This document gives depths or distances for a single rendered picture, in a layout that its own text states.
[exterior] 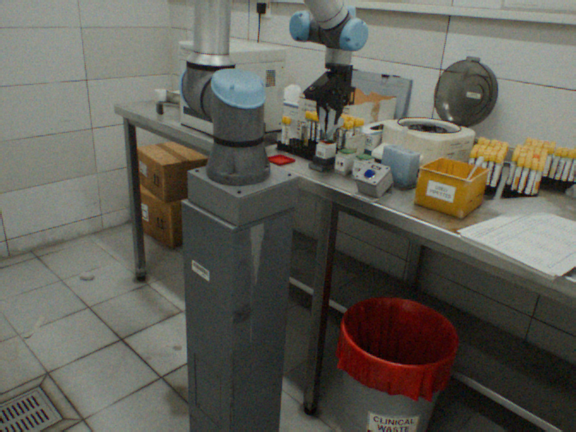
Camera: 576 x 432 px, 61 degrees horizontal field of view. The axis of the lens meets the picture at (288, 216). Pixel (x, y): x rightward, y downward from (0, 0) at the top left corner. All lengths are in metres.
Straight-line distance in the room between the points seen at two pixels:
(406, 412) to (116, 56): 2.28
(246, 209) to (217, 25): 0.42
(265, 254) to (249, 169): 0.22
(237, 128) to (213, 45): 0.21
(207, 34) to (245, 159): 0.29
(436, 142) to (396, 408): 0.78
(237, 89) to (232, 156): 0.15
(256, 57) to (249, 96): 0.68
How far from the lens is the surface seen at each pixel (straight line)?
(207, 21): 1.19
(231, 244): 1.11
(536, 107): 1.78
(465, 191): 1.24
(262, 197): 1.12
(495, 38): 1.82
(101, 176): 3.04
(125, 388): 2.00
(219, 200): 1.12
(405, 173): 1.39
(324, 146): 1.47
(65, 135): 2.89
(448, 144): 1.55
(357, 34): 1.24
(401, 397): 1.54
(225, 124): 1.10
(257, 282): 1.22
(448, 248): 1.23
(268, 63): 1.79
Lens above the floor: 1.35
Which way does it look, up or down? 24 degrees down
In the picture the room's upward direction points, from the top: 4 degrees clockwise
